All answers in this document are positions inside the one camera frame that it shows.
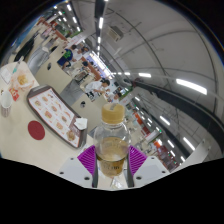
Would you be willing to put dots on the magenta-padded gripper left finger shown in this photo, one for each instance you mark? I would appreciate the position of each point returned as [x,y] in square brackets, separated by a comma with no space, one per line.
[86,159]

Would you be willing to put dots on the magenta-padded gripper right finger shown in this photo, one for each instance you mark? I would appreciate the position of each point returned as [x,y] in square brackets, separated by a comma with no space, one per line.
[136,159]

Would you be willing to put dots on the clear bottle with tan cap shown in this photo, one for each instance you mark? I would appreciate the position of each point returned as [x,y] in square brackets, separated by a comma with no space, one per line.
[111,146]

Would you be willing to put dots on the dark brown serving tray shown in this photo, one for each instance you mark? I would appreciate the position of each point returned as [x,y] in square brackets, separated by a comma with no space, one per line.
[83,137]

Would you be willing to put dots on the crumpled white napkin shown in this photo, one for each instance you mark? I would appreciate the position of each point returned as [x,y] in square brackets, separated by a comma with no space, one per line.
[81,123]

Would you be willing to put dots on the beige chair with round hole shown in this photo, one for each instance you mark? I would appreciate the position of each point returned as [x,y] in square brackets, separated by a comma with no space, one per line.
[87,111]
[55,75]

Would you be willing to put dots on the flat round red coaster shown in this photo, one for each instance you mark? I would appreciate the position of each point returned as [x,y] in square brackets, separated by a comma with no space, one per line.
[36,130]

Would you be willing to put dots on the printed paper tray liner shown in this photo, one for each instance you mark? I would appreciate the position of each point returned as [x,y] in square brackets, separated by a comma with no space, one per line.
[50,111]

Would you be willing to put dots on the person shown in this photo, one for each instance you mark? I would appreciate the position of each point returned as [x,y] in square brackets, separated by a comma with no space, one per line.
[96,86]
[65,58]
[115,97]

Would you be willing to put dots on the group of ceiling lights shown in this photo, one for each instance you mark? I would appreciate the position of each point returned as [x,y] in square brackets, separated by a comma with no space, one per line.
[191,86]

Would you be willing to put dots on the small clear teal-capped bottle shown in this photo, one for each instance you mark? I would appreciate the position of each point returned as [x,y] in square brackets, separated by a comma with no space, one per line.
[15,68]

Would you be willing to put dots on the white printed card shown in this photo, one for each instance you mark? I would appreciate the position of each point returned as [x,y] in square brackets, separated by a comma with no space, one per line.
[6,75]

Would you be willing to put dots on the black backpack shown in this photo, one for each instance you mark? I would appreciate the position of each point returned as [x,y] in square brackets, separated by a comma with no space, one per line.
[25,48]

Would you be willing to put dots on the ceiling air conditioner unit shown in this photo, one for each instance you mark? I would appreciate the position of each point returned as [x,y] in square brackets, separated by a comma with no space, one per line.
[115,33]

